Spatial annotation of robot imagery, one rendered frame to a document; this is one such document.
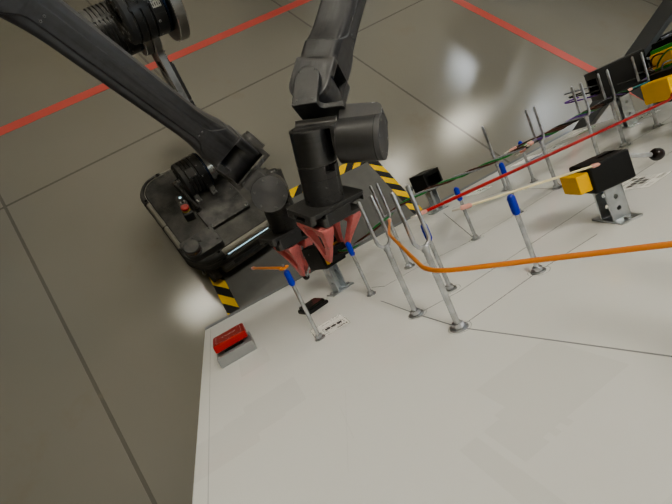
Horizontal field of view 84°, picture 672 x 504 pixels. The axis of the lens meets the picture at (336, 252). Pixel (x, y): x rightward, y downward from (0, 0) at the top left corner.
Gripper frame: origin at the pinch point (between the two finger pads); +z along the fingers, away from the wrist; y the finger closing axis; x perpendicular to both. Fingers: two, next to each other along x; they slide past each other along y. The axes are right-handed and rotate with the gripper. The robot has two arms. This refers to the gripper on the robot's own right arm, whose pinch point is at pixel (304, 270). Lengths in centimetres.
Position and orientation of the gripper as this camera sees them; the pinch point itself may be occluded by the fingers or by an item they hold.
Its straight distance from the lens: 72.6
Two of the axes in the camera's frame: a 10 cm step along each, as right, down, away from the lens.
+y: 7.5, -4.5, 4.9
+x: -5.8, -0.8, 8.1
